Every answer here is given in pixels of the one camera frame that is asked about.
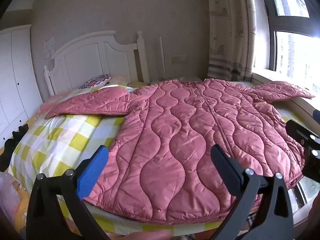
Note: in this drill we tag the white wardrobe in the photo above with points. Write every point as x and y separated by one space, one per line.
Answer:
15 80

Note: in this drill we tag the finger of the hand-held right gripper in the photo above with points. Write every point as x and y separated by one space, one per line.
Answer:
317 116
311 150

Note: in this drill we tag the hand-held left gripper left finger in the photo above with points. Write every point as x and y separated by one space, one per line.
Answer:
92 173

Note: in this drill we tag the patterned beige curtain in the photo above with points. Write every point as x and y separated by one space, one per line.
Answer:
232 30

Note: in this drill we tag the black cloth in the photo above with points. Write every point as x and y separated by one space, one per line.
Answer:
11 145

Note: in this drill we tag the patterned round pillow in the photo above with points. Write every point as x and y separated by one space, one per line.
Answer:
96 81

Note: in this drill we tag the orange printed bed sheet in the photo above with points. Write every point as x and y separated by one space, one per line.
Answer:
12 200

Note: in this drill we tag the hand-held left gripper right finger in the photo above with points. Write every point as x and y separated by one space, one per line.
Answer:
226 168

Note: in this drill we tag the wall sticker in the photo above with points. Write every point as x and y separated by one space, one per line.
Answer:
49 48

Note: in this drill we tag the wall socket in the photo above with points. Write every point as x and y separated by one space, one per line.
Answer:
179 59

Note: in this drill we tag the window sill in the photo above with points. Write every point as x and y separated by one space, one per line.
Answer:
287 80

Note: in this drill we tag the pink quilted jacket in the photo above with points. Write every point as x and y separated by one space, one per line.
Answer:
180 130

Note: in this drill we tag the dark framed window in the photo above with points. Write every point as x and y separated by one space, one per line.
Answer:
292 30

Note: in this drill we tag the white bed headboard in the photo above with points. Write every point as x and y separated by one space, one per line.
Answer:
95 60

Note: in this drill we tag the thin white pole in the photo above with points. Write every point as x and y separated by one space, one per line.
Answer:
162 58

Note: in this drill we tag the person's left hand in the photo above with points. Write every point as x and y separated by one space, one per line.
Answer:
142 235

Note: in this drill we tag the yellow checked blanket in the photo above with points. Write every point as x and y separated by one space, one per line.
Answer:
57 140

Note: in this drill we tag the yellow pillow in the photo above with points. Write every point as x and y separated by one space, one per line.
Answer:
136 83

